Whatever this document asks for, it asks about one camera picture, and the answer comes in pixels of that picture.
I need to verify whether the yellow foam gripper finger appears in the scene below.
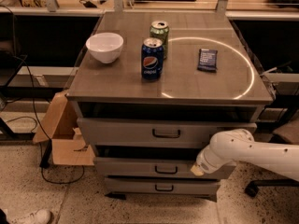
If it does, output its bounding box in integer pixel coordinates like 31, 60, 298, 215
191, 164, 204, 176

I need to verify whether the grey drawer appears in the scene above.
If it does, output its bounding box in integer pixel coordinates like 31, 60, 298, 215
93, 146, 236, 179
105, 176, 221, 196
78, 118, 257, 148

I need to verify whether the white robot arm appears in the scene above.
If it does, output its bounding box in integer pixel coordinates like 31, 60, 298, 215
191, 129, 299, 181

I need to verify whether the grey bottom drawer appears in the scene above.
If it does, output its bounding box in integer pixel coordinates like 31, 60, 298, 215
105, 176, 221, 196

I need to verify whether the grey drawer cabinet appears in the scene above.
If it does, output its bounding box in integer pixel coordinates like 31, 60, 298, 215
66, 10, 275, 203

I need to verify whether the grey top drawer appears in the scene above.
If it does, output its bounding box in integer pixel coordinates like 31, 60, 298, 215
78, 118, 257, 148

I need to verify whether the black office chair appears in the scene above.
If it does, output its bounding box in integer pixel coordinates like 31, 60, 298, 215
245, 114, 299, 198

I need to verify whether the dark blue snack bar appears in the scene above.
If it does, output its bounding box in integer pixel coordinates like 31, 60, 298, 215
197, 49, 218, 72

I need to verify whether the blue Pepsi can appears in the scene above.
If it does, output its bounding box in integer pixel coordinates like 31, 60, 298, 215
141, 37, 164, 80

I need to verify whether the brown cardboard box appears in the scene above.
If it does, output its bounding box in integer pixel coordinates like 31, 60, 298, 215
33, 91, 95, 166

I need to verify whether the green soda can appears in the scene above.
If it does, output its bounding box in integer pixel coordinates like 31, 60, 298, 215
149, 21, 169, 59

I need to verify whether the white ceramic bowl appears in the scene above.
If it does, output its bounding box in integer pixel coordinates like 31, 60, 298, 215
86, 33, 124, 63

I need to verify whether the white sneaker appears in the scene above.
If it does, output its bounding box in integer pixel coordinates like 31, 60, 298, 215
11, 209, 51, 224

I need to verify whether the black side table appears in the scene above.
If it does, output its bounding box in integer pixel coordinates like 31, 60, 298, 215
0, 12, 36, 142

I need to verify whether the black floor cable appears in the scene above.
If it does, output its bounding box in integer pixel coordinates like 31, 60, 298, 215
0, 3, 86, 185

